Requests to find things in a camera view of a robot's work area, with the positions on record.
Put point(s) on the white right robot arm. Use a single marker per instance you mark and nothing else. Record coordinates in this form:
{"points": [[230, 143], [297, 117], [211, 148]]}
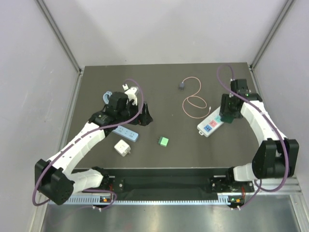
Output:
{"points": [[277, 155]]}

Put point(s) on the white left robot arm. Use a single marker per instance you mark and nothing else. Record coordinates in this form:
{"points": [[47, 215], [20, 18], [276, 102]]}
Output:
{"points": [[55, 179]]}

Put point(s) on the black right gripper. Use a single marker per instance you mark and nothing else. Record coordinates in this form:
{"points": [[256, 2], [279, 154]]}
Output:
{"points": [[224, 109]]}

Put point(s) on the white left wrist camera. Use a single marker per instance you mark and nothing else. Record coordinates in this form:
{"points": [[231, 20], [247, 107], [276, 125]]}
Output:
{"points": [[132, 93]]}

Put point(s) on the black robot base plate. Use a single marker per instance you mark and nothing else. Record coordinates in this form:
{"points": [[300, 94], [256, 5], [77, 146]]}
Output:
{"points": [[170, 184]]}

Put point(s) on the white cube socket adapter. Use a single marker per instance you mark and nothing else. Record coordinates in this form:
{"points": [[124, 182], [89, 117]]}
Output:
{"points": [[122, 148]]}

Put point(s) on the light green plug adapter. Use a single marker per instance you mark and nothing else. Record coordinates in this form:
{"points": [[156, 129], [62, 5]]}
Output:
{"points": [[163, 141]]}

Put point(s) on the dark grey USB charger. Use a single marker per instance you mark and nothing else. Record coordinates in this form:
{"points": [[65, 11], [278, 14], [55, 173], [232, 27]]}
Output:
{"points": [[181, 86]]}

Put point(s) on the dark green cube socket adapter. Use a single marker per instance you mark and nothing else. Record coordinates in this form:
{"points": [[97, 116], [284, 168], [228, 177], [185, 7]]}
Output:
{"points": [[227, 119]]}

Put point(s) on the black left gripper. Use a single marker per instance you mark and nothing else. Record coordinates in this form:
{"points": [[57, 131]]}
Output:
{"points": [[143, 119]]}

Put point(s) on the blue power strip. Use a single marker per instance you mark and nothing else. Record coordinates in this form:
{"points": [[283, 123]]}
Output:
{"points": [[126, 133]]}

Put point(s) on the white multicolour power strip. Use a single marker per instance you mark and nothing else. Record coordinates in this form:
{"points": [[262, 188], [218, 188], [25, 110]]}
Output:
{"points": [[210, 124]]}

